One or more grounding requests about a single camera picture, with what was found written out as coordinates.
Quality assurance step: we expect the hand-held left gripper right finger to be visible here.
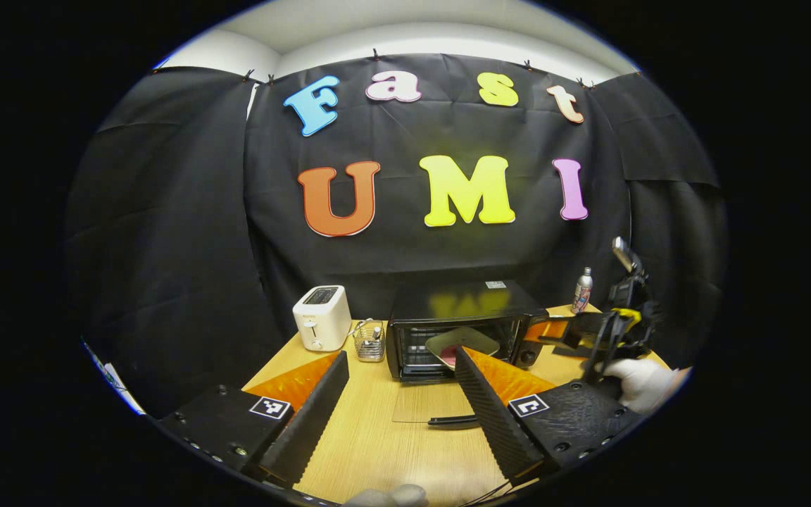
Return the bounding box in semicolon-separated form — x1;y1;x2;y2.
453;345;646;487

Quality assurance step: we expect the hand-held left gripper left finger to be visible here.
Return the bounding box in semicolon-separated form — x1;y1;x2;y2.
156;350;350;487

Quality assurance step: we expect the pale rectangular plate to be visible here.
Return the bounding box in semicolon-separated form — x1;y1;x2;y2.
425;326;501;370

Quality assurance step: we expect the black electric oven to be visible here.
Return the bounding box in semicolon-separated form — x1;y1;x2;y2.
386;280;551;430

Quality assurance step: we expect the silver bottle with pink label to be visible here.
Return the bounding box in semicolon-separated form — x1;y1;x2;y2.
572;267;593;315

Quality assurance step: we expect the white toaster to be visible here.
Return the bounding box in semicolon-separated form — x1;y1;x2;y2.
292;284;353;352

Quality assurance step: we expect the black backdrop cloth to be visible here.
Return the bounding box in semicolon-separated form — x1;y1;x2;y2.
66;53;729;416

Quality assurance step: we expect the metal wire basket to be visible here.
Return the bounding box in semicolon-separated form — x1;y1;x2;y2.
353;318;386;363

